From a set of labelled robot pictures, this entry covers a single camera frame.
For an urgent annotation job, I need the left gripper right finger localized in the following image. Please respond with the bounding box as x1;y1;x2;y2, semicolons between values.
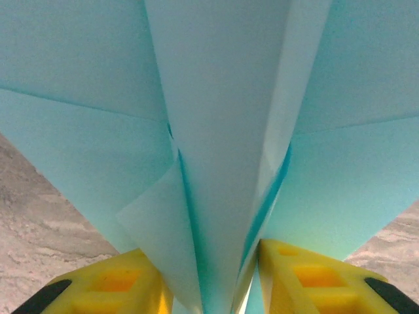
257;238;419;314

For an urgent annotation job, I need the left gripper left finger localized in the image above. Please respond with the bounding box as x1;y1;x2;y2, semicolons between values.
11;248;174;314

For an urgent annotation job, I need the light blue paper sheet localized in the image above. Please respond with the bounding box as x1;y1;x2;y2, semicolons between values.
0;0;419;314

